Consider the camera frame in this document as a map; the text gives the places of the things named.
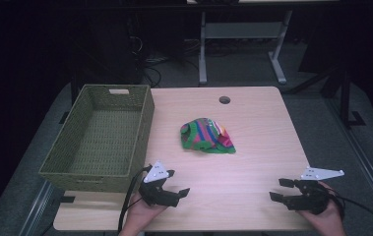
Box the colourful striped cloth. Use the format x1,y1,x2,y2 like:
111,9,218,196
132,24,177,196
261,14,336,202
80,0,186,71
179,117,237,154

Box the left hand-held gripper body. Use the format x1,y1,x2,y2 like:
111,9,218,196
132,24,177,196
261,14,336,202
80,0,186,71
138,159,181,208

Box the person's right hand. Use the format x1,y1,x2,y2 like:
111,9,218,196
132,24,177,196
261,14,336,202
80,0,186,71
295,181,347,236

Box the grey metal desk frame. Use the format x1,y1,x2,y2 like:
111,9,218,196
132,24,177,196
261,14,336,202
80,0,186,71
198,9,294,86

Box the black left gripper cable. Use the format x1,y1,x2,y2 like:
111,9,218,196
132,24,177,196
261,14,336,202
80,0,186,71
117,164,154,234

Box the person's left hand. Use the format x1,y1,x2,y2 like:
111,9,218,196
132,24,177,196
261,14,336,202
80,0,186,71
118,192,169,236

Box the green woven basket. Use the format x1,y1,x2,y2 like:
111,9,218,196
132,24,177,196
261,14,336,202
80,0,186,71
38,84,155,194

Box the tangle of floor cables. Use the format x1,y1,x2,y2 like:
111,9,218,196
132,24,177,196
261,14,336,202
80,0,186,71
140,38,202,89

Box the metal floor rail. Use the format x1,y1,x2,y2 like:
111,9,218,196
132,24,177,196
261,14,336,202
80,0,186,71
17,179,56,236
324,96,373,228

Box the black computer tower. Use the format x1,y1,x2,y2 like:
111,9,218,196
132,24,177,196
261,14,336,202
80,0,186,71
70,13,144,87

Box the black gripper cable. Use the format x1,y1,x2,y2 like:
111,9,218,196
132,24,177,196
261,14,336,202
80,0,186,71
324,187,373,234
117,164,154,234

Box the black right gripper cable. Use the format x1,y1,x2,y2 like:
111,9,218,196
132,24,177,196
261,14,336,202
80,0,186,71
324,187,373,234

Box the black metal stand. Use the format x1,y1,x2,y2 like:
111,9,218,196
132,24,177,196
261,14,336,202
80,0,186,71
285,63,367,130

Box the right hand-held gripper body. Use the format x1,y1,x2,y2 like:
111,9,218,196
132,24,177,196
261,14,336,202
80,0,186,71
284,165,345,216

